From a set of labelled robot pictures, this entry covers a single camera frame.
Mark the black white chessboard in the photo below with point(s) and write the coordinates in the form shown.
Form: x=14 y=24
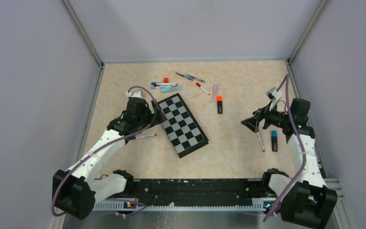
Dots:
x=181 y=127

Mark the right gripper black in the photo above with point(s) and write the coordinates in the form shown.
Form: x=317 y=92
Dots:
x=253 y=122

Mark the white marker red cap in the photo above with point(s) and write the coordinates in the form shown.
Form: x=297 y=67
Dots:
x=202 y=88

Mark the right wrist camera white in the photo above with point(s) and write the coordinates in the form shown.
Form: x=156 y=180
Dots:
x=275 y=96

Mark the thin dark pen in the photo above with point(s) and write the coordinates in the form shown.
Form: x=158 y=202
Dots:
x=184 y=76

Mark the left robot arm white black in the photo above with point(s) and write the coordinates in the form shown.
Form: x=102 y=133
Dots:
x=76 y=190

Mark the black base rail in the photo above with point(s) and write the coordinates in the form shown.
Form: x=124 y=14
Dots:
x=197 y=192

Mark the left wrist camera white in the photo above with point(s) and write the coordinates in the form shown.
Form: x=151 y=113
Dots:
x=138 y=94

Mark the light blue eraser bar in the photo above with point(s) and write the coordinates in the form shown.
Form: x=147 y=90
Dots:
x=170 y=89

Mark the black highlighter blue tip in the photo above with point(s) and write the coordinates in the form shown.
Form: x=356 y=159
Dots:
x=274 y=141

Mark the pale purple highlighter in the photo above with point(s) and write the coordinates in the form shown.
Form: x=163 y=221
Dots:
x=215 y=92

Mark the white marker magenta end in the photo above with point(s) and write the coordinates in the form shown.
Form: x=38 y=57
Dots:
x=260 y=141

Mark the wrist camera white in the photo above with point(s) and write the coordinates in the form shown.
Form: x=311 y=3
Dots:
x=138 y=94
x=275 y=96

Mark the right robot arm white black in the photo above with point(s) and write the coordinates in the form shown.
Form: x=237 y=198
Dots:
x=305 y=199

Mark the black highlighter orange cap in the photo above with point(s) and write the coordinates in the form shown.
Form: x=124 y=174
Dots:
x=219 y=100

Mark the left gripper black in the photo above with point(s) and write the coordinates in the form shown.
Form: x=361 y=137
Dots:
x=151 y=115

